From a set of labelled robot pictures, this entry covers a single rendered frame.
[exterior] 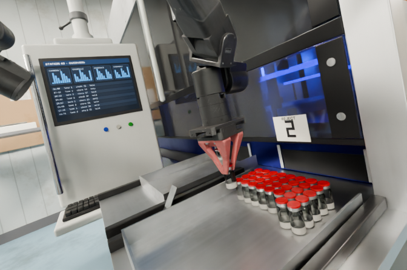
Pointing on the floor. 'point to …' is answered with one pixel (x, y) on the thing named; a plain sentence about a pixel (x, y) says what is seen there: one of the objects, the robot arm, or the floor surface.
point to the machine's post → (378, 74)
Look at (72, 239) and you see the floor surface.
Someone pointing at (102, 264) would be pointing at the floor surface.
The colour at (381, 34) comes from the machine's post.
